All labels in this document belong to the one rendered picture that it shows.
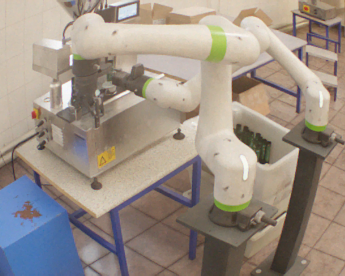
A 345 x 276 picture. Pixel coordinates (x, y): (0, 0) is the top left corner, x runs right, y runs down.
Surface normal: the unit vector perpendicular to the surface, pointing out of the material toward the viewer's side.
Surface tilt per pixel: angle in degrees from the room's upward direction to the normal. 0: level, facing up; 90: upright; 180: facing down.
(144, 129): 90
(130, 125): 90
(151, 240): 0
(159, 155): 0
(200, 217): 0
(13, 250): 90
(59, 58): 90
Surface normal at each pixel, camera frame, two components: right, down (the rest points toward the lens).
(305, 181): -0.65, 0.38
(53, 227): 0.77, 0.33
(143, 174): 0.01, -0.86
